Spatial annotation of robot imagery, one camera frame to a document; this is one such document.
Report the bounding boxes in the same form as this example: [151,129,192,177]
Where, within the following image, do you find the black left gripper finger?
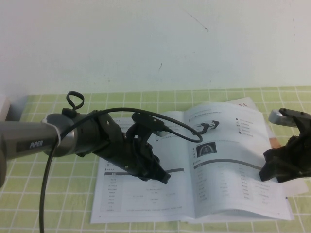
[148,155,172,185]
[131,166,151,182]

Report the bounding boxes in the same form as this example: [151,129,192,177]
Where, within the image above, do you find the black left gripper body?
[93,132,161,181]

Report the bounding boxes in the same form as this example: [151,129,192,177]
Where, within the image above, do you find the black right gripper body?
[278,134,311,183]

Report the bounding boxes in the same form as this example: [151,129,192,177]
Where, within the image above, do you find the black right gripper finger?
[263,147,286,166]
[259,165,282,182]

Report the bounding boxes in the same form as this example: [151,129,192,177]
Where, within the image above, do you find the white product catalogue book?
[90,101,294,220]

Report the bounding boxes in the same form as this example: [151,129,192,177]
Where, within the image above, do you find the white brochure with red lettering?
[228,97,307,198]

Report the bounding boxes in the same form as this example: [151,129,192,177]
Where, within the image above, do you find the white zip tie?
[41,117,64,147]

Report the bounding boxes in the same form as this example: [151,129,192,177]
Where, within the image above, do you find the green checked tablecloth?
[0,86,311,233]

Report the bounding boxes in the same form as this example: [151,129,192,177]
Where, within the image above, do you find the grey white box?
[0,94,27,122]

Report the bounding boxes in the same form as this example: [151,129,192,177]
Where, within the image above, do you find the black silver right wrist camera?
[268,108,305,127]

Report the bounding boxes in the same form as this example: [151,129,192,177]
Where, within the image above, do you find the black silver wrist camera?
[131,112,168,137]
[268,108,305,127]

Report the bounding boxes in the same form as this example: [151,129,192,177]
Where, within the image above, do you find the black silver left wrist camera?
[131,112,168,137]

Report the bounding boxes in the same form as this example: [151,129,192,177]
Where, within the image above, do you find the thick black camera cable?
[40,108,204,233]

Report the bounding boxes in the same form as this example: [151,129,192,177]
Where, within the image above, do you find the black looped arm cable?
[66,91,85,115]

